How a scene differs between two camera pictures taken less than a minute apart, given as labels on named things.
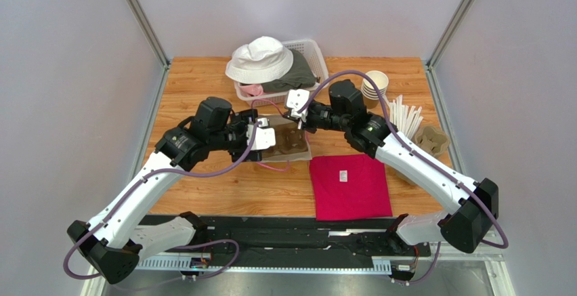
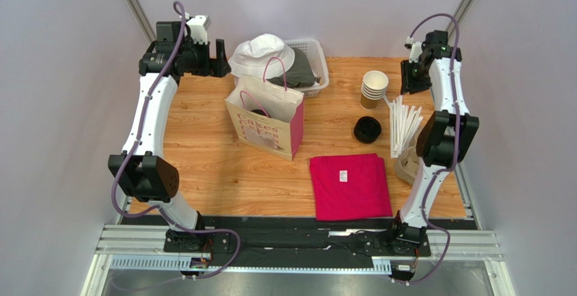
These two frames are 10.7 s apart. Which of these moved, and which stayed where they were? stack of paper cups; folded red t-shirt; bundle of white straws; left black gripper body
Moved: left black gripper body
Stayed: bundle of white straws; folded red t-shirt; stack of paper cups
